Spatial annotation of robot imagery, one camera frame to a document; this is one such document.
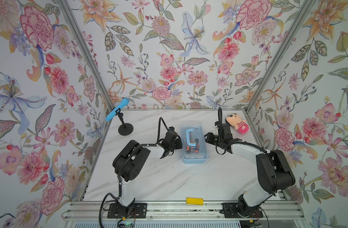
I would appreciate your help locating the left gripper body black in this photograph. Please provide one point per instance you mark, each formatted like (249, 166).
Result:
(176, 145)

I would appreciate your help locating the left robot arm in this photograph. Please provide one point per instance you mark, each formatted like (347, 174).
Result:
(131, 160)

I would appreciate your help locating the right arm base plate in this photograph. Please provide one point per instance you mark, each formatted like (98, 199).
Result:
(232, 210)

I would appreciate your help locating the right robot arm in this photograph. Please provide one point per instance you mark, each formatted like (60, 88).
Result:
(273, 170)

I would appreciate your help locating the yellow tape strip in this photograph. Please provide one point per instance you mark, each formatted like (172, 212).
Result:
(194, 201)

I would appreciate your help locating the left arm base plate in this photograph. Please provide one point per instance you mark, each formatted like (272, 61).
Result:
(134, 210)

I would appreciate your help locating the pink plush doll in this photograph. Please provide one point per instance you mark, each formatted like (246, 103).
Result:
(235, 120)

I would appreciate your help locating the aluminium front rail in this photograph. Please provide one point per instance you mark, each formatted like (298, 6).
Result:
(179, 210)

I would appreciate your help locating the black microphone stand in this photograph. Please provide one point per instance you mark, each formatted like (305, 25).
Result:
(125, 128)

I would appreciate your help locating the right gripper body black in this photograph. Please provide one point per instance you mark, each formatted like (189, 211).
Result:
(221, 141)

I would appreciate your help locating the clear tool box lid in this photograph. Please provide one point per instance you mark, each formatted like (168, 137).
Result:
(194, 142)

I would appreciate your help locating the blue plastic tool box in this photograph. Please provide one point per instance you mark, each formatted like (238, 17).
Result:
(194, 145)

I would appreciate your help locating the orange handled screwdriver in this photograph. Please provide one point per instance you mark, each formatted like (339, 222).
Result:
(192, 149)

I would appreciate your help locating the blue microphone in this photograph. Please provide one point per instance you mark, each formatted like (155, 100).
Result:
(117, 109)

